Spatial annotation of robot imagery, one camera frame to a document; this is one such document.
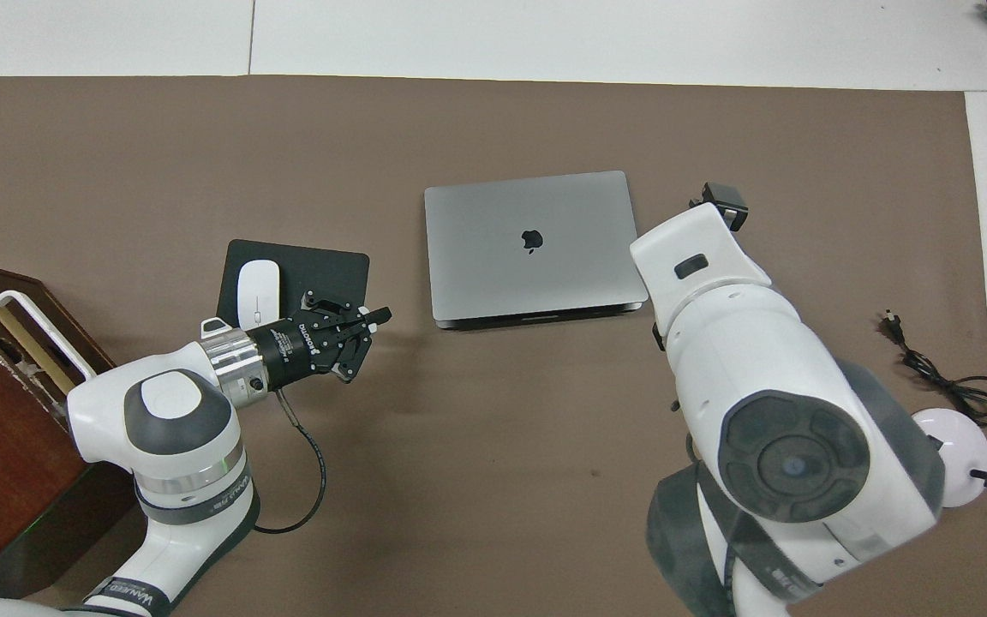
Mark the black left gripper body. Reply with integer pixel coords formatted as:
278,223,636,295
247,315,349,388

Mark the grey Apple laptop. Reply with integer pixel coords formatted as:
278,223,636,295
423,170,650,331

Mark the black mouse pad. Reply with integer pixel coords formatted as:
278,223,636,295
216,239,371,344

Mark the white computer mouse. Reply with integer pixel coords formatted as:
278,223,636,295
236,260,282,331

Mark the brown table mat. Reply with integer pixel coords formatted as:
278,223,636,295
0,75,987,617

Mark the white desk lamp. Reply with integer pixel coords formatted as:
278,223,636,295
912,351,987,508

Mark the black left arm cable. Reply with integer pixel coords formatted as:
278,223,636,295
275,387,328,535

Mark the thin black lamp cable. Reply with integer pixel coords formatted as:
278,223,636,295
879,310,987,428

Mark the white box handle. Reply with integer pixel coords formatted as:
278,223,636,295
0,290,100,382

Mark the brass handle backplate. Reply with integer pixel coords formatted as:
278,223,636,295
0,291,75,399

